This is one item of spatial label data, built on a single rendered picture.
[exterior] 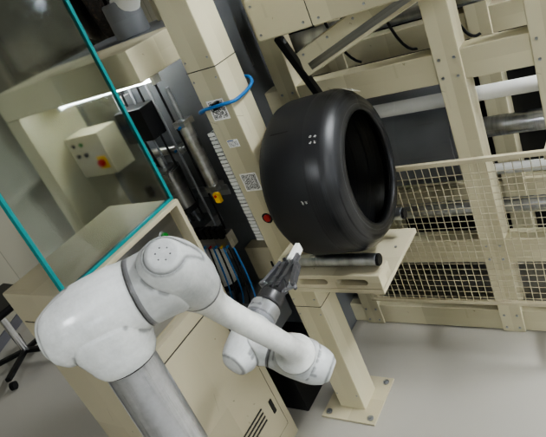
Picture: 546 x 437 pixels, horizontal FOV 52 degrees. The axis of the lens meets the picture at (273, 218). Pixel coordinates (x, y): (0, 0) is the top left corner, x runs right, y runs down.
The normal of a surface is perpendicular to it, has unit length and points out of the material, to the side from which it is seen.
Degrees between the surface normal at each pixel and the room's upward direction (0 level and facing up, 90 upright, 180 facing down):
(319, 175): 65
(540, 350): 0
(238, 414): 90
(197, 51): 90
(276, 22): 90
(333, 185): 75
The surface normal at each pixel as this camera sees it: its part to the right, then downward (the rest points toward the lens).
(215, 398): 0.80, -0.05
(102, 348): 0.14, 0.35
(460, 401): -0.37, -0.82
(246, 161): -0.47, 0.56
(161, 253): -0.03, -0.47
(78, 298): -0.25, -0.46
